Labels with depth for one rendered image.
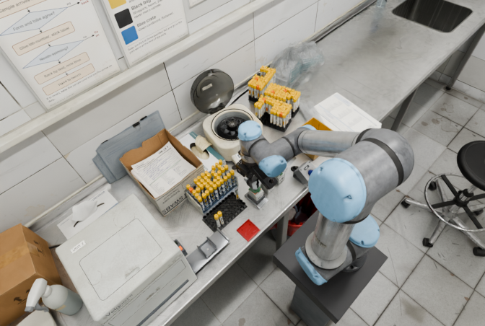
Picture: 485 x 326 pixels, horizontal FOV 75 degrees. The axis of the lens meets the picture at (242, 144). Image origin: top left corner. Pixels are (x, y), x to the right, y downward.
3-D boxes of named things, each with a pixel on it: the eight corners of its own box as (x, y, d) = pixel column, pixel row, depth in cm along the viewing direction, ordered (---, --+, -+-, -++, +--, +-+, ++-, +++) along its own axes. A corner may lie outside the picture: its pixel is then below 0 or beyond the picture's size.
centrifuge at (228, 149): (232, 175, 144) (229, 159, 135) (200, 135, 160) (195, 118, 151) (274, 150, 152) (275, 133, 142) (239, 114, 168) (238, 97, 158)
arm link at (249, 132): (246, 141, 98) (232, 125, 102) (248, 162, 106) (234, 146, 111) (268, 130, 100) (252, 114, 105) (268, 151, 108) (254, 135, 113)
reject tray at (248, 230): (247, 242, 124) (247, 241, 124) (236, 230, 128) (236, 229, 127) (260, 230, 127) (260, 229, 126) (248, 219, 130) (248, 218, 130)
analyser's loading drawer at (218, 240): (188, 281, 115) (184, 277, 111) (177, 268, 118) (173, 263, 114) (229, 242, 123) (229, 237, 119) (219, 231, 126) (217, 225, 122)
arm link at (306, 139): (433, 115, 62) (300, 117, 108) (393, 139, 59) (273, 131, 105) (447, 166, 65) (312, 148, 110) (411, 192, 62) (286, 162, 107)
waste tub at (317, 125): (313, 161, 146) (315, 148, 138) (291, 144, 153) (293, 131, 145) (332, 146, 151) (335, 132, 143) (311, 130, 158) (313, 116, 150)
